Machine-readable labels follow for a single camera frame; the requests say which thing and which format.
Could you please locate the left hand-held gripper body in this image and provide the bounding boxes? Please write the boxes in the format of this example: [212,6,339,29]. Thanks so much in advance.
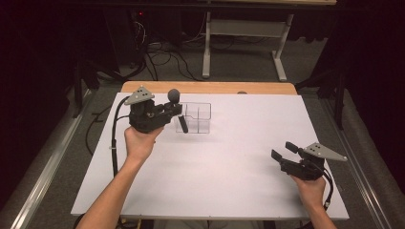
[123,85,173,134]

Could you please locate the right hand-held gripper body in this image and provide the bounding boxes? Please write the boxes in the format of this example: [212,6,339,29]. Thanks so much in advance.
[280,141,348,181]

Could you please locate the black makeup brush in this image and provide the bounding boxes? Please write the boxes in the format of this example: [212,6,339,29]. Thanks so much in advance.
[167,88,189,135]

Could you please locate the clear plastic organizer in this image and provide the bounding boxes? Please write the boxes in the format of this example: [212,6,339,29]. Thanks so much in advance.
[174,101,212,135]

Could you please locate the person's right hand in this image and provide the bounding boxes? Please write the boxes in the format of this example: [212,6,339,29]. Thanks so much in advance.
[289,174,328,208]

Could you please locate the person's left hand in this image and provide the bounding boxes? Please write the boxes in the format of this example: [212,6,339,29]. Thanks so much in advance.
[123,125,165,165]

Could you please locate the black stand leg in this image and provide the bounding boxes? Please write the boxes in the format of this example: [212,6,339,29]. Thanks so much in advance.
[294,70,349,131]
[72,59,100,119]

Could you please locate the black computer tower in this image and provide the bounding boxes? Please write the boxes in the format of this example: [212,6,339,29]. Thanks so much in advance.
[104,8,148,69]

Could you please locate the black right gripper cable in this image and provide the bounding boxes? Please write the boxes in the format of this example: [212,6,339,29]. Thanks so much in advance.
[318,166,335,212]

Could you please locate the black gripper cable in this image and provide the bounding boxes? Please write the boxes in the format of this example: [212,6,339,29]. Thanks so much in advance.
[318,166,335,212]
[110,94,132,177]

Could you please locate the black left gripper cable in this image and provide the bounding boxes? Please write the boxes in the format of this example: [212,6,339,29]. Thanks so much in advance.
[110,94,132,177]

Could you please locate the tangle of floor cables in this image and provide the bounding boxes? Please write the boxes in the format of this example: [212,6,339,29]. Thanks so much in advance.
[132,18,204,82]

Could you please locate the thin black floor cable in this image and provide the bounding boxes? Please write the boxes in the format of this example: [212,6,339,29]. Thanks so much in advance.
[84,104,113,157]

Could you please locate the aluminium floor rail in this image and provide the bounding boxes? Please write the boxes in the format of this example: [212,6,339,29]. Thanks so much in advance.
[330,89,394,229]
[10,89,94,229]

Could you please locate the white desk frame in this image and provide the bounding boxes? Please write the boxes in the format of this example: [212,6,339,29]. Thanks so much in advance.
[202,10,295,82]

